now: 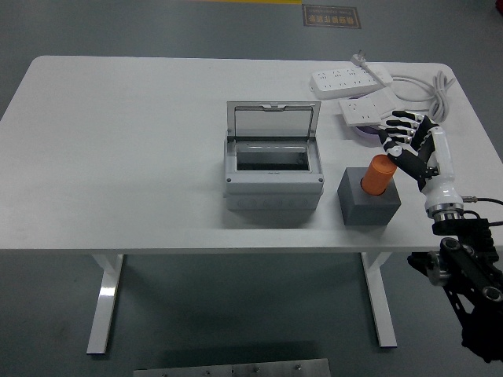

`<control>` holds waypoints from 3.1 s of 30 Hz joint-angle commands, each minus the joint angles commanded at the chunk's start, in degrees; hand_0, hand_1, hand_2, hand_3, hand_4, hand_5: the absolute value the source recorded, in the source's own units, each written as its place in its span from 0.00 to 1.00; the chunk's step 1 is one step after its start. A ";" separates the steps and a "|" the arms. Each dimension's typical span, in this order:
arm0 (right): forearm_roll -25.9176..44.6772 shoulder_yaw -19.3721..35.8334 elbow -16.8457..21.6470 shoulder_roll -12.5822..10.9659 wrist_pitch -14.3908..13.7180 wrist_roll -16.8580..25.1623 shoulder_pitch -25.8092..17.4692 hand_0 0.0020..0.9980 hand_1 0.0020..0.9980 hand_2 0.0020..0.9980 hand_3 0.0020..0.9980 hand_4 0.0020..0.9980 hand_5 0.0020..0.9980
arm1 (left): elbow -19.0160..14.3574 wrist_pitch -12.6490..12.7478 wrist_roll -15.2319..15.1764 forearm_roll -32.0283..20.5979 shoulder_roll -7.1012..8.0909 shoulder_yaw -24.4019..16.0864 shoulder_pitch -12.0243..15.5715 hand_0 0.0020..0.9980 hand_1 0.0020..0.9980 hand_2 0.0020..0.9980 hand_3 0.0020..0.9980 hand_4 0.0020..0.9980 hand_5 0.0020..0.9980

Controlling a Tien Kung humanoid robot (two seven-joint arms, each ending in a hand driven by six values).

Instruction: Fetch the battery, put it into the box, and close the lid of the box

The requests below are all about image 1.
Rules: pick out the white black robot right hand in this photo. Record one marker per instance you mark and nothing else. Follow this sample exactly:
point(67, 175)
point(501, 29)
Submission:
point(442, 157)

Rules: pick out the orange cylindrical battery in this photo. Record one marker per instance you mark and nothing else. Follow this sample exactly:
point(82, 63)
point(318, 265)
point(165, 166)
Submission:
point(377, 174)

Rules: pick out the transparent hinged box lid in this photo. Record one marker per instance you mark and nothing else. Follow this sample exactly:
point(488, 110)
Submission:
point(271, 121)

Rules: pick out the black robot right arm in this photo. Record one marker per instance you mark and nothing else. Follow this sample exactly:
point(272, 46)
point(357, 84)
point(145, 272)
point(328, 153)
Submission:
point(471, 267)

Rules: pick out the grey block battery holder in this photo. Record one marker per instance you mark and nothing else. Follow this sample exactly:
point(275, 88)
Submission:
point(369, 210)

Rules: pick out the grey plastic junction box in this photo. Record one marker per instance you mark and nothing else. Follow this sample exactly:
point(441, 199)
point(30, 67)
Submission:
point(271, 184)

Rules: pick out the white power strip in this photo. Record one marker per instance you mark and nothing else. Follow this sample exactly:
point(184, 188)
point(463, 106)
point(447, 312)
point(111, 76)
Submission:
point(342, 80)

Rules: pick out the white table leg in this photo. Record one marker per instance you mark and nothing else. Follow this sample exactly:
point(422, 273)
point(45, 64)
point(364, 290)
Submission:
point(105, 302)
point(379, 302)

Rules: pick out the brown floor sign sticker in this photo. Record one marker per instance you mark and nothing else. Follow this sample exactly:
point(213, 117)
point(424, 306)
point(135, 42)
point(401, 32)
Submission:
point(332, 16)

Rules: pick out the grey metal plate with screws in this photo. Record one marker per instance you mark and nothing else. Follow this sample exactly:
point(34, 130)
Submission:
point(232, 369)

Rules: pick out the white wall socket panel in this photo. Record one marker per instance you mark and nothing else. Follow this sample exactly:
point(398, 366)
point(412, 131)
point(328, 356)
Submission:
point(361, 112)

